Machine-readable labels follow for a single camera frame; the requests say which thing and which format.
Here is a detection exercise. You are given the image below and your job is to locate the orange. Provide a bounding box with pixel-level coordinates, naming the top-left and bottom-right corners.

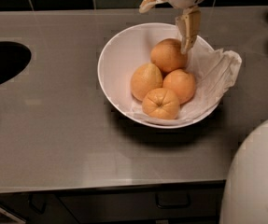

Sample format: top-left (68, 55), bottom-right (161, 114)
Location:
top-left (130, 63), bottom-right (162, 101)
top-left (142, 88), bottom-right (180, 119)
top-left (150, 38), bottom-right (188, 73)
top-left (162, 69), bottom-right (196, 104)

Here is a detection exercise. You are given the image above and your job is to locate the black round object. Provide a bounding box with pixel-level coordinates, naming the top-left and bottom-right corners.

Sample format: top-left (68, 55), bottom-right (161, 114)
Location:
top-left (0, 41), bottom-right (32, 84)

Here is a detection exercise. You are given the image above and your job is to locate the white paper napkin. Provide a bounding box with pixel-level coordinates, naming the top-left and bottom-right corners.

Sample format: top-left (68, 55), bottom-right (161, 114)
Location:
top-left (126, 36), bottom-right (242, 129)

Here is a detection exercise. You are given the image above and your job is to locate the black cabinet handle left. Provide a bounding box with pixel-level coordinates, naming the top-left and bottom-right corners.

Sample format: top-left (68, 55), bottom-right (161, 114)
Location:
top-left (28, 194), bottom-right (47, 215)

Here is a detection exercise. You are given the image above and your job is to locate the white ceramic bowl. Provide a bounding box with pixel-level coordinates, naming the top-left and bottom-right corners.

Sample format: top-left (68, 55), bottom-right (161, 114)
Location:
top-left (98, 23), bottom-right (219, 129)

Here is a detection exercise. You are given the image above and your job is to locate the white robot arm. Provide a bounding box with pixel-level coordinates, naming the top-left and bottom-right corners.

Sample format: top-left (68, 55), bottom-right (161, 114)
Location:
top-left (139, 0), bottom-right (268, 224)

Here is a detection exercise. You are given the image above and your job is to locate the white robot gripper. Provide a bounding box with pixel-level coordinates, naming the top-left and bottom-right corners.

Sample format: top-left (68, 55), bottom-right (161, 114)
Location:
top-left (139, 0), bottom-right (204, 54)

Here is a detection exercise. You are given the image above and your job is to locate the dark cabinet drawer front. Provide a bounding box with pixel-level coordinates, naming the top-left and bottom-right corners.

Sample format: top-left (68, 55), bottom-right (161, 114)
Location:
top-left (58, 182), bottom-right (224, 224)

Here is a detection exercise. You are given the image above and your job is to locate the black drawer handle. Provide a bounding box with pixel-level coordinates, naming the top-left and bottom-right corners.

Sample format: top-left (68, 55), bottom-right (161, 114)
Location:
top-left (155, 191), bottom-right (191, 209)

